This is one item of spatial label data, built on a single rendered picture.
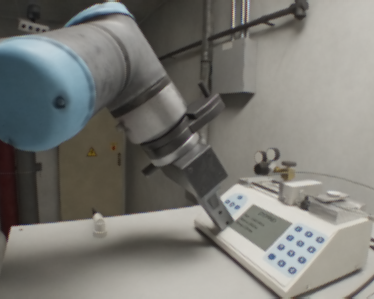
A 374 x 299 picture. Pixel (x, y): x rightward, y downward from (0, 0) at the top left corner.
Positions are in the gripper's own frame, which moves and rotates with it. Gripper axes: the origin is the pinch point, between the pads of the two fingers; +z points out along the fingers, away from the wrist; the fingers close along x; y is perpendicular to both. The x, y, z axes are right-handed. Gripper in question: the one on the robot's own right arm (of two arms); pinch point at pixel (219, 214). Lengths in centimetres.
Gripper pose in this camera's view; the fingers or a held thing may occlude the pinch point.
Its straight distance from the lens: 44.4
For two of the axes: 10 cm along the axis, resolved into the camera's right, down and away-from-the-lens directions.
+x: 4.0, 1.3, -9.1
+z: 5.1, 7.9, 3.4
